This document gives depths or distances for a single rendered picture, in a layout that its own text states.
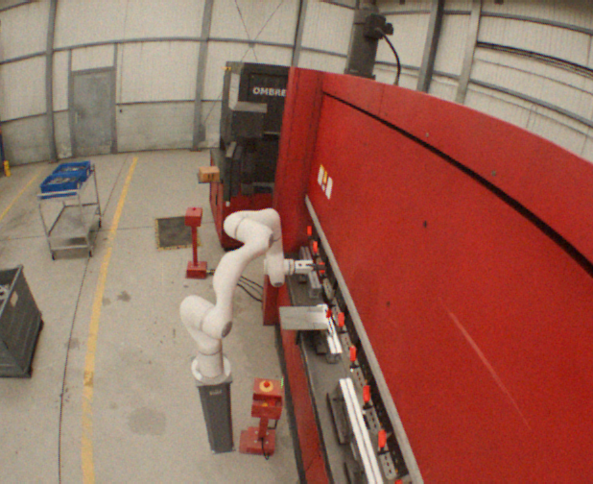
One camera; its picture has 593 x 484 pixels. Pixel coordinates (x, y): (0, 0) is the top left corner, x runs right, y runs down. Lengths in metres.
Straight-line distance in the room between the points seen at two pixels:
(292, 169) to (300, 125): 0.33
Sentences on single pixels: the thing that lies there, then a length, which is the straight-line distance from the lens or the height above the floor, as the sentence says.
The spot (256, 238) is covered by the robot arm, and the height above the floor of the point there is 1.66.
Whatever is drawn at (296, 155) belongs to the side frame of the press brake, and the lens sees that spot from 2.23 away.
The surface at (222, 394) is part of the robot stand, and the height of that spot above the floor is 0.88.
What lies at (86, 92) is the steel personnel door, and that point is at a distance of 8.36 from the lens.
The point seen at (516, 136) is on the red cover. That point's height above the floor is 2.28.
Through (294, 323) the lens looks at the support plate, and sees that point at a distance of 1.81.
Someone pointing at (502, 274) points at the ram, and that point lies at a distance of 0.69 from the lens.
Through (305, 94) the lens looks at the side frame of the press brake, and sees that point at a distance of 2.15.
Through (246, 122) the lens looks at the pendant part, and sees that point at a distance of 2.30.
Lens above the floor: 2.30
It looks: 31 degrees down
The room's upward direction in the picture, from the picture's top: 9 degrees clockwise
